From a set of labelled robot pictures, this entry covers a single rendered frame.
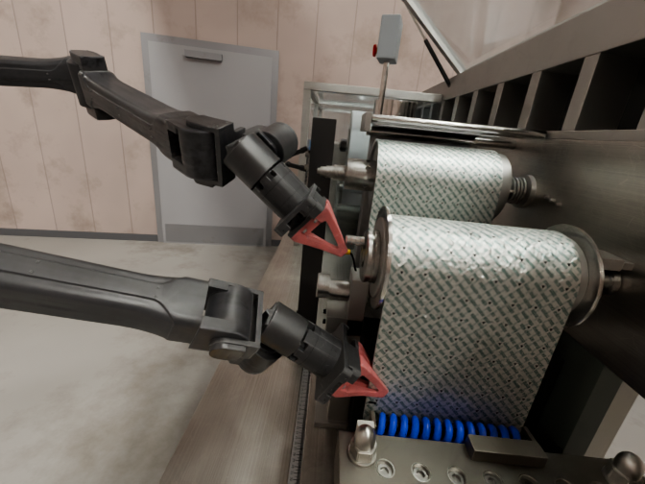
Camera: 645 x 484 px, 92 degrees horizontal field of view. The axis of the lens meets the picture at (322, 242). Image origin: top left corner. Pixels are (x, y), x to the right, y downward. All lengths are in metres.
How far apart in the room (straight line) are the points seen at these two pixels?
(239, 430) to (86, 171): 3.90
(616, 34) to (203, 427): 0.93
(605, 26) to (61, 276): 0.83
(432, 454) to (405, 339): 0.15
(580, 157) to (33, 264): 0.76
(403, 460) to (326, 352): 0.16
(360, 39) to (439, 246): 3.65
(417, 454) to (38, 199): 4.50
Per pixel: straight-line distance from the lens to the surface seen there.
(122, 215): 4.29
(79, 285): 0.39
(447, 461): 0.51
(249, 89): 3.75
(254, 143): 0.41
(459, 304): 0.44
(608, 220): 0.62
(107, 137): 4.17
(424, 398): 0.52
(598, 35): 0.76
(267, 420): 0.67
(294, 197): 0.40
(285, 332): 0.41
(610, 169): 0.63
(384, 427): 0.51
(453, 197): 0.64
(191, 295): 0.39
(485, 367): 0.51
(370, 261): 0.42
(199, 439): 0.66
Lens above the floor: 1.41
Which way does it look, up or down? 19 degrees down
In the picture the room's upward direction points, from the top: 6 degrees clockwise
